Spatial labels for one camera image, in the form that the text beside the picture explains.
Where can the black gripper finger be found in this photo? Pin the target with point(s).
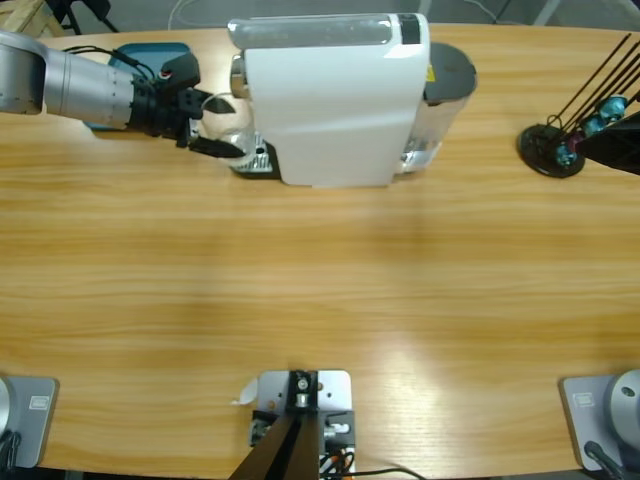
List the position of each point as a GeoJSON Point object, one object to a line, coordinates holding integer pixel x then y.
{"type": "Point", "coordinates": [620, 145]}

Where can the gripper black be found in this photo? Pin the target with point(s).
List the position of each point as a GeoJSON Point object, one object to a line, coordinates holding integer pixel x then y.
{"type": "Point", "coordinates": [165, 112]}

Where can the clear glass cup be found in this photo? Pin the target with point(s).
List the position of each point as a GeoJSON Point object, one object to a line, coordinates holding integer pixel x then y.
{"type": "Point", "coordinates": [237, 137]}

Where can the white capsule coffee machine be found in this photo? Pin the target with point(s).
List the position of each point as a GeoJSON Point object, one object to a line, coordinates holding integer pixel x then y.
{"type": "Point", "coordinates": [330, 110]}

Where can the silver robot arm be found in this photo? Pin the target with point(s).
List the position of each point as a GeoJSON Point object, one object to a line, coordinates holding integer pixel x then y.
{"type": "Point", "coordinates": [75, 85]}

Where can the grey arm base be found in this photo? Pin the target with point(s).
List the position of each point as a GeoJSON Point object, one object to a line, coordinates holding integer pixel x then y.
{"type": "Point", "coordinates": [585, 425]}
{"type": "Point", "coordinates": [35, 420]}

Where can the teal coffee capsule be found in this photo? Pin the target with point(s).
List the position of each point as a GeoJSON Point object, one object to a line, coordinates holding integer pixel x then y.
{"type": "Point", "coordinates": [594, 125]}
{"type": "Point", "coordinates": [566, 157]}
{"type": "Point", "coordinates": [616, 106]}

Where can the purple coffee capsule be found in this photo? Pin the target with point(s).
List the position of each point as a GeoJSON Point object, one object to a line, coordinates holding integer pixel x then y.
{"type": "Point", "coordinates": [575, 140]}

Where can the black capsule holder with rods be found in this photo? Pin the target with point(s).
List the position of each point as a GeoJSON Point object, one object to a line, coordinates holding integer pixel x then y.
{"type": "Point", "coordinates": [537, 160]}

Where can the teal plastic tray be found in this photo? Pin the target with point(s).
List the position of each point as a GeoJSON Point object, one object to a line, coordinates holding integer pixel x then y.
{"type": "Point", "coordinates": [150, 50]}

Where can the grey metal leg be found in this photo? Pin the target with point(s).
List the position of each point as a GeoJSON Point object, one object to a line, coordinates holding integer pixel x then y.
{"type": "Point", "coordinates": [546, 11]}

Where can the clear water tank black lid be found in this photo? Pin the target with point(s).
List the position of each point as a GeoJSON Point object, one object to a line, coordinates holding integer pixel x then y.
{"type": "Point", "coordinates": [450, 70]}

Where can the black chair base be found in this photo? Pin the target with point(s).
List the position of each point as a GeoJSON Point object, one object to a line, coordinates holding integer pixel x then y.
{"type": "Point", "coordinates": [65, 7]}

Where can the wooden crate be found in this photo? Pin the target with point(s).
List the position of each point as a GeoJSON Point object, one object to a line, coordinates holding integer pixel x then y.
{"type": "Point", "coordinates": [20, 15]}

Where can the white tape tab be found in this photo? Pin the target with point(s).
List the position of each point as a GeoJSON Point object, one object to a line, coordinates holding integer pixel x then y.
{"type": "Point", "coordinates": [246, 392]}

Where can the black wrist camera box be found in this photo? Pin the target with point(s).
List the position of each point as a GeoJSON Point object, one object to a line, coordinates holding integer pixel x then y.
{"type": "Point", "coordinates": [180, 70]}

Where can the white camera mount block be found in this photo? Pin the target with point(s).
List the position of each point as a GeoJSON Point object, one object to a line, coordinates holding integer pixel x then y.
{"type": "Point", "coordinates": [332, 390]}

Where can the black mount bracket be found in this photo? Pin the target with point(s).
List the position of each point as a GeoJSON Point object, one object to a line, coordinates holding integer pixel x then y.
{"type": "Point", "coordinates": [348, 419]}

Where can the black camera post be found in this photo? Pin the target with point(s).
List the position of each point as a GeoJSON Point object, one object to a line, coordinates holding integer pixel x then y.
{"type": "Point", "coordinates": [290, 450]}

